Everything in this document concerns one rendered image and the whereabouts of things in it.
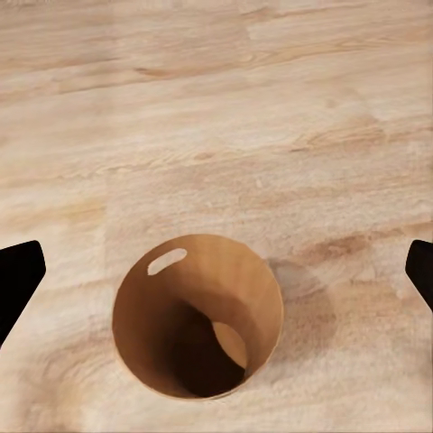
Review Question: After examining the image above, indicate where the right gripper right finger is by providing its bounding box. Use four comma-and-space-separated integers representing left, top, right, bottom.
405, 239, 433, 311

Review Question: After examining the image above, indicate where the trash can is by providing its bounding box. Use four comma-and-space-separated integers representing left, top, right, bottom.
111, 233, 283, 401

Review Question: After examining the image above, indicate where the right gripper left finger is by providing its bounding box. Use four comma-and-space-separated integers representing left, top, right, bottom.
0, 240, 46, 346

